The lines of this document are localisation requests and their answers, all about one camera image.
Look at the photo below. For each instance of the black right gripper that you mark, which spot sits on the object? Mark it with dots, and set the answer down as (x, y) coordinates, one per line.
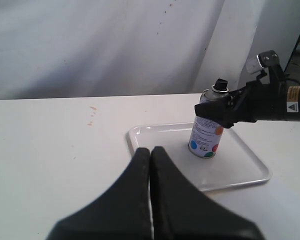
(278, 100)

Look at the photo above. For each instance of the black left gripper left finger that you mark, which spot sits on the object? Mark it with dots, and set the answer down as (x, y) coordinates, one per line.
(120, 213)

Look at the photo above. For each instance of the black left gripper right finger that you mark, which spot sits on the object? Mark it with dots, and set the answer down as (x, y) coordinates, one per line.
(181, 212)

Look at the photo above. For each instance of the white dotted spray can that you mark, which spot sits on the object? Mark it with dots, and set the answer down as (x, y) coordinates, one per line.
(206, 134)

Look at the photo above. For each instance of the white plastic tray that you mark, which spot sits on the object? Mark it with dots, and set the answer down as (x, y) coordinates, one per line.
(234, 165)

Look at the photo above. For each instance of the white backdrop cloth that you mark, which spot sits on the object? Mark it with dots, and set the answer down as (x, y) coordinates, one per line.
(96, 48)

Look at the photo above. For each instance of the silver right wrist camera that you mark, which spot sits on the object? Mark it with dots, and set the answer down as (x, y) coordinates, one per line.
(261, 61)

